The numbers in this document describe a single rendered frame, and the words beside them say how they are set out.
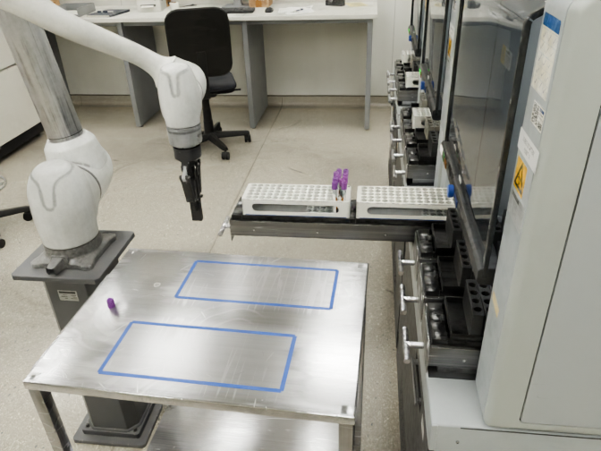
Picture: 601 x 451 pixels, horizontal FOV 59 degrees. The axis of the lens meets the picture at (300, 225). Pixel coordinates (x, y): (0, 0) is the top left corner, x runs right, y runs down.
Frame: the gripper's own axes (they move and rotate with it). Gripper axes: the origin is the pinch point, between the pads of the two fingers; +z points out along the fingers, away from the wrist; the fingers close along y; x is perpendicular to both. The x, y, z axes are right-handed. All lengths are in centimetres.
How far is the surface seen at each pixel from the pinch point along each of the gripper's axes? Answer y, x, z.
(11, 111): 231, 222, 48
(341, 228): -6.9, -42.6, 0.9
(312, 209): -3.3, -34.5, -2.8
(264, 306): -45, -29, -2
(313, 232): -6.8, -35.0, 2.3
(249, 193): -1.1, -16.7, -6.1
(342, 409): -70, -46, -2
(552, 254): -65, -75, -31
